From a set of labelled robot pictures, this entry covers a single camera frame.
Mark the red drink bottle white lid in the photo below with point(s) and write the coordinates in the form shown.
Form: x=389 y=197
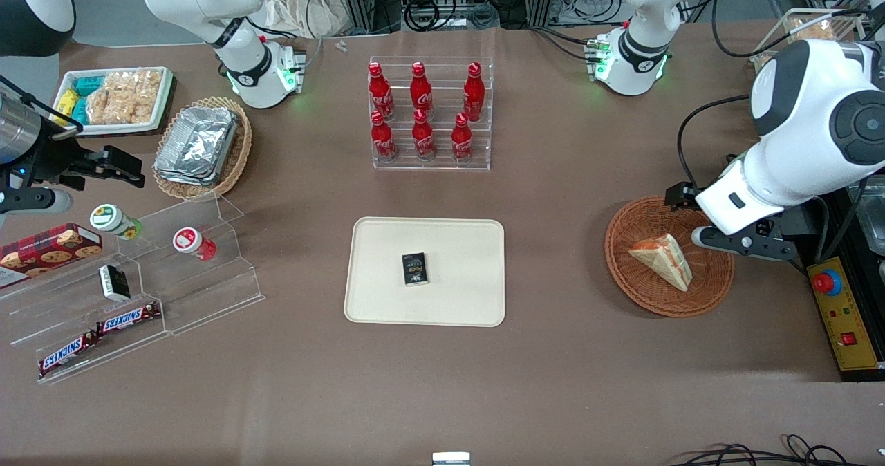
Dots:
x=193 y=243

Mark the small black white box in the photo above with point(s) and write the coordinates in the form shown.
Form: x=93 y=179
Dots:
x=114 y=283

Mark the red cookie box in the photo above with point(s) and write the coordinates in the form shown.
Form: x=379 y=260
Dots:
x=48 y=252

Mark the teal snack packet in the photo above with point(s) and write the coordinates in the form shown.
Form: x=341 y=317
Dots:
x=88 y=84
x=79 y=110

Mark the yellow snack packet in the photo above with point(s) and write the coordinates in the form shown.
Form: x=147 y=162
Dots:
x=66 y=101

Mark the bagged cracker snack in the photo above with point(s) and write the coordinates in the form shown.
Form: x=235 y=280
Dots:
x=816 y=32
x=766 y=58

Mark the stacked aluminium foil containers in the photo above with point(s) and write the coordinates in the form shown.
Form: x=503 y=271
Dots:
x=197 y=144

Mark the triangular sandwich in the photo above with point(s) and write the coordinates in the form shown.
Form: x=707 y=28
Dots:
x=665 y=258

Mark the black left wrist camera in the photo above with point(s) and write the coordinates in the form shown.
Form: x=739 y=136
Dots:
x=681 y=195

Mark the rice cracker snack bag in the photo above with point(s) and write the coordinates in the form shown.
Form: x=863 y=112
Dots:
x=124 y=96

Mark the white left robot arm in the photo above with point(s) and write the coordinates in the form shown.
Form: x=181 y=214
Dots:
x=795 y=92

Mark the black appliance frame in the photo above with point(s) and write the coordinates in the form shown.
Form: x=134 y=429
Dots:
x=868 y=300

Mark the yellow emergency stop box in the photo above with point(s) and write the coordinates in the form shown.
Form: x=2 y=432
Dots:
x=847 y=321

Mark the beige cloth bag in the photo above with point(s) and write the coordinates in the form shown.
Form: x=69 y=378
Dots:
x=297 y=6

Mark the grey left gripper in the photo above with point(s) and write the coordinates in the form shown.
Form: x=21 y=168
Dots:
x=680 y=194

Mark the white snack tray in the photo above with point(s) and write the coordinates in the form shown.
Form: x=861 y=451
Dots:
x=164 y=99

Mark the metal appliance pan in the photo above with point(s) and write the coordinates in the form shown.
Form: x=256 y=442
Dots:
x=872 y=210

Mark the small silver white object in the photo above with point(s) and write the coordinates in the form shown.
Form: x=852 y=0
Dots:
x=451 y=459

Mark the snickers chocolate bar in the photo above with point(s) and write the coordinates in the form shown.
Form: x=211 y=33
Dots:
x=128 y=318
x=68 y=353

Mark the red cola bottle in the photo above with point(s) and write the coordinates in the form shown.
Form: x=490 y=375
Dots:
x=473 y=96
x=421 y=92
x=462 y=141
x=423 y=140
x=381 y=96
x=384 y=141

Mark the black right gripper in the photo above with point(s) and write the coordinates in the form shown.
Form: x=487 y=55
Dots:
x=50 y=160

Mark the light oval wicker basket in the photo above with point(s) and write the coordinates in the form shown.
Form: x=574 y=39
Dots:
x=238 y=155

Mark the cream rectangular tray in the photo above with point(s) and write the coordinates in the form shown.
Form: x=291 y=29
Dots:
x=456 y=300

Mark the green drink bottle white lid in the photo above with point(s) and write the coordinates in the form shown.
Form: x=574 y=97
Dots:
x=114 y=220

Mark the clear acrylic stepped shelf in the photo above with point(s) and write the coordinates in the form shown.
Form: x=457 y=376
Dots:
x=207 y=300

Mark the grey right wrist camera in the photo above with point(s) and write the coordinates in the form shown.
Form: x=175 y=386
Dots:
x=34 y=200

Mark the clear acrylic bottle rack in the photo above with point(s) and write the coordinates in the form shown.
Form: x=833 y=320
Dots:
x=442 y=162

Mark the brown round wicker basket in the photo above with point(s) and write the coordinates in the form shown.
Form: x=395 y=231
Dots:
x=639 y=283

